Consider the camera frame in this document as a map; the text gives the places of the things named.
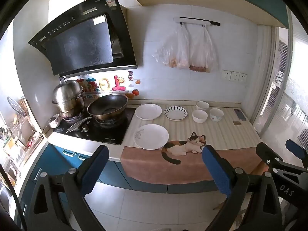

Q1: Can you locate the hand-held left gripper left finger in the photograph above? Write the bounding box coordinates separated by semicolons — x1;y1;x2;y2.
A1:
26;145;110;231

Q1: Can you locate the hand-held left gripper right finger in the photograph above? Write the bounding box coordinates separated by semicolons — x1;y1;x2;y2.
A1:
202;145;283;231

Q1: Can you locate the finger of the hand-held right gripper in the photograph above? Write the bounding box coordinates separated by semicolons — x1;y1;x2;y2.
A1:
285;139;308;160
256;142;284;169

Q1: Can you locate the printed white bowl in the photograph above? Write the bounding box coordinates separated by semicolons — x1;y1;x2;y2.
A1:
209;108;224;122

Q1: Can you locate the large flower print plate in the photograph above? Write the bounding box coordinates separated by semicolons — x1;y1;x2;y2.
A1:
133;124;170;150

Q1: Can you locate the blue striped plate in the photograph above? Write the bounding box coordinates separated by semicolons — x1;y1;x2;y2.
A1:
164;106;189;122

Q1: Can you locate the plain white plate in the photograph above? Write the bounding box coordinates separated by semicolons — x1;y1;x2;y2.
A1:
135;103;163;121

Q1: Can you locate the blue base cabinet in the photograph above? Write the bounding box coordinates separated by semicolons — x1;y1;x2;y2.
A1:
14;143;224;231

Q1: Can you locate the striped cat print mat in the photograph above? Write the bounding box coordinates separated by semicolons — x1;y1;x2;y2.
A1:
120;103;265;186

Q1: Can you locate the black gas stove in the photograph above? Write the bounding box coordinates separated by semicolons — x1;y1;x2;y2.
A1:
53;107;137;146

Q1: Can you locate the grey smartphone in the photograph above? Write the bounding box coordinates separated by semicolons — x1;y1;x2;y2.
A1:
234;108;247;121

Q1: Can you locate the glass sliding door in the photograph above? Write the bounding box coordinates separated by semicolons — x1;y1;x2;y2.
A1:
250;26;308;150

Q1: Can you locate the small bowl with spoon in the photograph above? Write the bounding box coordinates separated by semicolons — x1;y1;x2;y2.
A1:
47;114;61;129

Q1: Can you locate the black wok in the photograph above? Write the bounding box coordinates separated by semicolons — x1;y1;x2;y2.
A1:
87;94;129;124

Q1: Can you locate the steel steamer pot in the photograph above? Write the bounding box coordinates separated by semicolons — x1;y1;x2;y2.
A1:
52;77;86;121

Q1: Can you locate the utensil rack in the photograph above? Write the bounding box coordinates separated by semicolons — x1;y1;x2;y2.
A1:
0;96;47;165

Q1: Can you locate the clear plastic bag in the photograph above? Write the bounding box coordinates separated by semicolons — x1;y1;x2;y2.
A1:
153;23;191;69
189;25;218;73

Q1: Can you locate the black range hood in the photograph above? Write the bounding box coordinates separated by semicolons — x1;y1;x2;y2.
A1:
28;0;138;76

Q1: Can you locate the group of colourful wall stickers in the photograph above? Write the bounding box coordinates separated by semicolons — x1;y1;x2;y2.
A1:
76;70;141;100

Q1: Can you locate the wall hook rail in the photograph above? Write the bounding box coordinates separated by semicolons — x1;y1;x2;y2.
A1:
173;17;220;27

